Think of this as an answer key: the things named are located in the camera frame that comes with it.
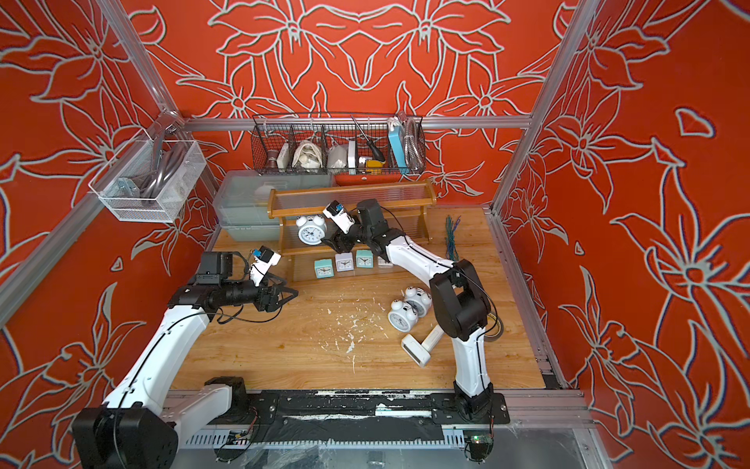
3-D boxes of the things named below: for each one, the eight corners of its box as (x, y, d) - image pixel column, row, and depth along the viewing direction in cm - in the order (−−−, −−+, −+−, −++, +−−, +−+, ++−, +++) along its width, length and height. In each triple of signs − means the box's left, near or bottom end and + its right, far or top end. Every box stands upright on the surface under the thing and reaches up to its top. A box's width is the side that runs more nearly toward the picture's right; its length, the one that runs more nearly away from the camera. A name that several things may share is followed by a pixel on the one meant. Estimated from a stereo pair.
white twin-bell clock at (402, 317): (385, 321, 90) (386, 309, 83) (396, 307, 93) (398, 294, 86) (406, 338, 87) (409, 326, 79) (417, 323, 90) (421, 310, 82)
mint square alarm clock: (316, 277, 99) (313, 269, 94) (317, 268, 101) (315, 259, 97) (334, 277, 99) (332, 269, 94) (335, 268, 101) (333, 259, 97)
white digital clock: (399, 346, 85) (400, 341, 81) (407, 338, 86) (408, 332, 83) (422, 369, 81) (424, 364, 77) (430, 359, 82) (432, 355, 79)
